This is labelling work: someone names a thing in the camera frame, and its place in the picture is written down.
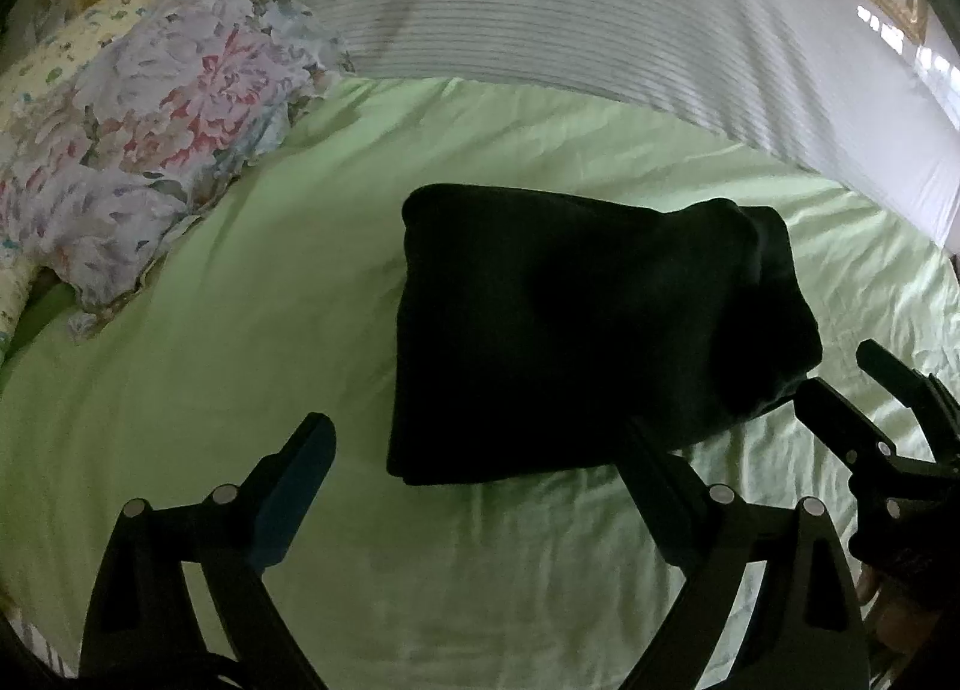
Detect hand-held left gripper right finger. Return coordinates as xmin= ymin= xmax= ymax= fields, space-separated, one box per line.
xmin=619 ymin=417 xmax=875 ymax=690

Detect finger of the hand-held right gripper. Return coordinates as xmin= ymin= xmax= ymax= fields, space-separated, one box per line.
xmin=793 ymin=376 xmax=935 ymax=482
xmin=856 ymin=339 xmax=960 ymax=462

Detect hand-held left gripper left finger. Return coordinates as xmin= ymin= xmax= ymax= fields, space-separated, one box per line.
xmin=79 ymin=412 xmax=338 ymax=690

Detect black pants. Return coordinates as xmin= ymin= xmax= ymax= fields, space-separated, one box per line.
xmin=385 ymin=184 xmax=825 ymax=488

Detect person's right hand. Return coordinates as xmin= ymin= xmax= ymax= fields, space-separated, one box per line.
xmin=857 ymin=561 xmax=947 ymax=665

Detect light green bed sheet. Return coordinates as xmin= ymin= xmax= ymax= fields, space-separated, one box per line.
xmin=0 ymin=75 xmax=960 ymax=690

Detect pink grey floral pillow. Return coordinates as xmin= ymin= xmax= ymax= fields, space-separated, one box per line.
xmin=0 ymin=0 xmax=358 ymax=344

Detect yellow floral pillow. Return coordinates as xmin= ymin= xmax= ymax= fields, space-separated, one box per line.
xmin=0 ymin=0 xmax=151 ymax=368

